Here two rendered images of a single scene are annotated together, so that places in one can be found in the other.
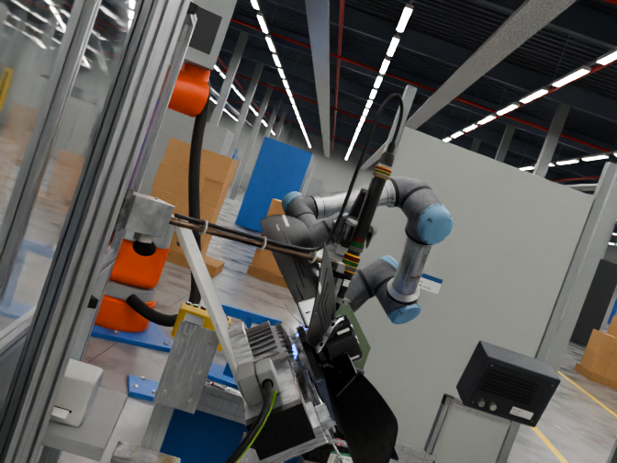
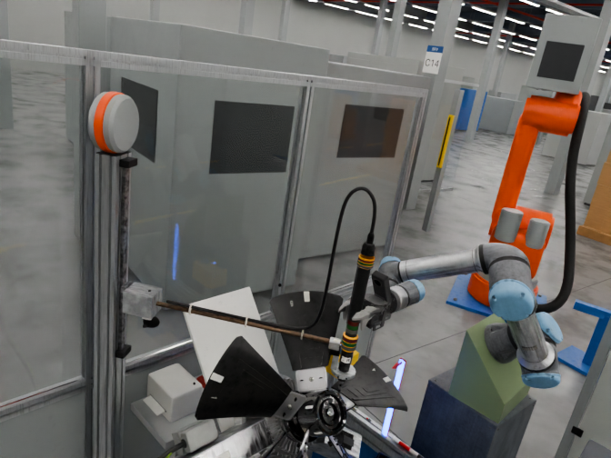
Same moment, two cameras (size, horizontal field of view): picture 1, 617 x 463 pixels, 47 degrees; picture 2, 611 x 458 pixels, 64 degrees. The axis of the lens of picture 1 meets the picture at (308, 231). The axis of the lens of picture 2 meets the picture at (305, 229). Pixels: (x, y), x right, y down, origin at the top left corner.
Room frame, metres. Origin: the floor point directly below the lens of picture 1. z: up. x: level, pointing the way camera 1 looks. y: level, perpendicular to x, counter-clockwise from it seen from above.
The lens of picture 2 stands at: (0.93, -0.94, 2.12)
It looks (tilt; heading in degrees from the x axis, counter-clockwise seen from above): 19 degrees down; 49
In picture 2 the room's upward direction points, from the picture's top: 9 degrees clockwise
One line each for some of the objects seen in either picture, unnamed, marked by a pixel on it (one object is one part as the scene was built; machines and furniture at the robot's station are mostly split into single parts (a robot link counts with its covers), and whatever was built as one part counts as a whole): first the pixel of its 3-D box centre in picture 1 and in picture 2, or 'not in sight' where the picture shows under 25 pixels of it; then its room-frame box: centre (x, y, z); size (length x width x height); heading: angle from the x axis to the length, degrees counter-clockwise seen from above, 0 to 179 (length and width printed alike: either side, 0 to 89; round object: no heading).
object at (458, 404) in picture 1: (476, 410); not in sight; (2.29, -0.71, 1.04); 0.24 x 0.03 x 0.03; 98
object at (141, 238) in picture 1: (145, 243); (151, 319); (1.45, 0.30, 1.31); 0.05 x 0.04 x 0.05; 133
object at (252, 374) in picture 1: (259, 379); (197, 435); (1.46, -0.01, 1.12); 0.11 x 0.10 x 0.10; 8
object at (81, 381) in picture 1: (55, 389); (170, 393); (1.58, 0.42, 0.91); 0.17 x 0.16 x 0.11; 98
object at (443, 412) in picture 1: (439, 424); not in sight; (2.27, -0.61, 0.96); 0.03 x 0.03 x 0.20; 8
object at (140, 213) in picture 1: (139, 212); (140, 299); (1.42, 0.33, 1.37); 0.10 x 0.07 x 0.08; 133
